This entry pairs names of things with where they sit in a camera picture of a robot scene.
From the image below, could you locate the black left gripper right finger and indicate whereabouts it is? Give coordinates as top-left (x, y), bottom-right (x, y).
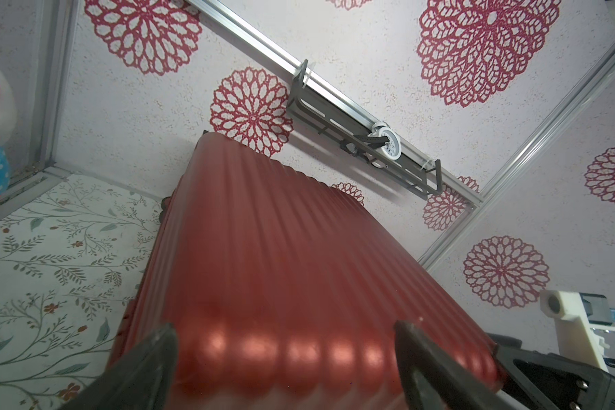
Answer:
top-left (394, 320), bottom-right (518, 409)

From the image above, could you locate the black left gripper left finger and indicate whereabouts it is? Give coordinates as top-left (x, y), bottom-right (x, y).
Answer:
top-left (62, 324), bottom-right (179, 410)

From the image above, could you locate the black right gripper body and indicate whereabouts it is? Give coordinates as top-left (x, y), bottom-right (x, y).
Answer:
top-left (490, 334), bottom-right (615, 410)

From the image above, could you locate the red ribbed hard-shell suitcase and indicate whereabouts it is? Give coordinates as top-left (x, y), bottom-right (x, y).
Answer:
top-left (111, 133), bottom-right (506, 409)

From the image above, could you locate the white alarm clock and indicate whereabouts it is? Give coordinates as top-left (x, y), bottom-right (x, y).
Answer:
top-left (368, 121), bottom-right (402, 161)

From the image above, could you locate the black object on shelf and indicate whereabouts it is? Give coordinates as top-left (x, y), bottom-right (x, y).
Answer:
top-left (339, 135), bottom-right (390, 156)

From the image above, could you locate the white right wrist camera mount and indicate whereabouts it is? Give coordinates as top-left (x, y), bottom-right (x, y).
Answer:
top-left (539, 290), bottom-right (615, 372)

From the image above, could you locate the grey metal wall shelf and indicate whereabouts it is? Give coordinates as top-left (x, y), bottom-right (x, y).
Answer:
top-left (287, 61), bottom-right (444, 200)

